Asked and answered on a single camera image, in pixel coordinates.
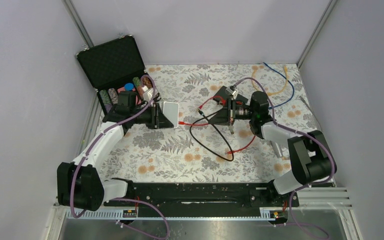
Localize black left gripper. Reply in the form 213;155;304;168
130;102;174;129

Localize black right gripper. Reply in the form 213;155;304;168
208;98;257;126

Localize white router box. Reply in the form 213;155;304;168
162;101;179;128

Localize short red ethernet cable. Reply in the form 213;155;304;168
178;95;228;127

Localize black ethernet cable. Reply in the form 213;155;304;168
188;110;235;163

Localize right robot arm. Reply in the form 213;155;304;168
208;91;337;206

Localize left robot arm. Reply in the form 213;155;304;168
56;89;180;212

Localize small metal coupler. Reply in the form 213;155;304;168
228;124;235;135

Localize blue round chip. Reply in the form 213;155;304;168
124;82;135;91

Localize silver microphone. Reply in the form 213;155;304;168
270;141;284;158

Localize black poker chip case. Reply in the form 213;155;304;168
76;34;148;116

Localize black network switch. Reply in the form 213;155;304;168
212;86;249;104

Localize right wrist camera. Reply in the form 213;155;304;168
225;85;239;100

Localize blue ethernet cable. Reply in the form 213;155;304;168
262;61;295;111

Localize yellow ethernet cable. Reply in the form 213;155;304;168
250;64;290;97

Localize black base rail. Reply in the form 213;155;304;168
119;181;301;220

